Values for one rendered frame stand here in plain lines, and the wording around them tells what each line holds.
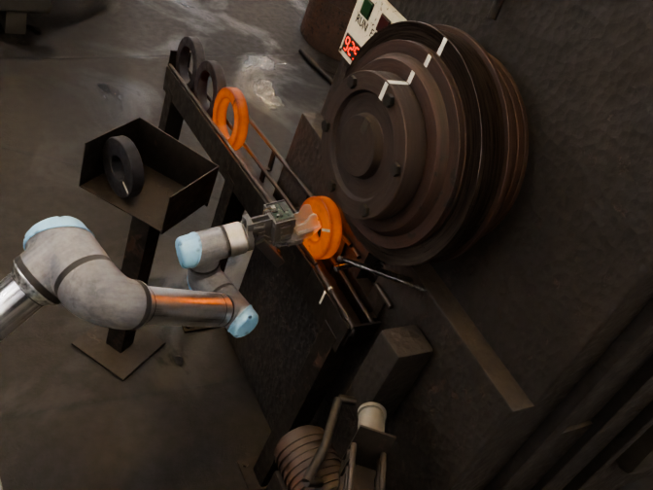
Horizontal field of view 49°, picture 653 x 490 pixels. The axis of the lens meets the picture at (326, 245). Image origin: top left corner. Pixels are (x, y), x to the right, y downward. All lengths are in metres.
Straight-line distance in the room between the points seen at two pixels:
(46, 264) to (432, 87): 0.76
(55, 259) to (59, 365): 0.92
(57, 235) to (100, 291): 0.14
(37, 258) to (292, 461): 0.66
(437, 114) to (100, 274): 0.66
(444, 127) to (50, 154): 2.01
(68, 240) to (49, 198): 1.41
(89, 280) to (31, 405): 0.90
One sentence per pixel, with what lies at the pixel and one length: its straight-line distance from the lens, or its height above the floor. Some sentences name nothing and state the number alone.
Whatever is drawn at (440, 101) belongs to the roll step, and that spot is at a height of 1.27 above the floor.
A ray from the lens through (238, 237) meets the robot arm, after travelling 1.61.
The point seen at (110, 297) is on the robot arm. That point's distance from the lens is 1.32.
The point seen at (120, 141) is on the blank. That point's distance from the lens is 1.81.
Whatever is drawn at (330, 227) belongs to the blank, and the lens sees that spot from 1.67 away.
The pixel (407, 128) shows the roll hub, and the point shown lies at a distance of 1.25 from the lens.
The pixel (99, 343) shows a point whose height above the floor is 0.01.
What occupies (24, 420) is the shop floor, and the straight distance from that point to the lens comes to 2.14.
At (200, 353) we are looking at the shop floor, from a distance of 2.35.
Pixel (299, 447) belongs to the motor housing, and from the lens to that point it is 1.58.
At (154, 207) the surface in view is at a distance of 1.86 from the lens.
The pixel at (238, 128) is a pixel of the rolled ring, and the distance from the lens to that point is 2.06.
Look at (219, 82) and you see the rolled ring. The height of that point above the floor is 0.73.
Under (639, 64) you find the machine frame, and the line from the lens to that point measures 1.24.
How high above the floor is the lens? 1.77
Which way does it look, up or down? 37 degrees down
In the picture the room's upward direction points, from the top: 24 degrees clockwise
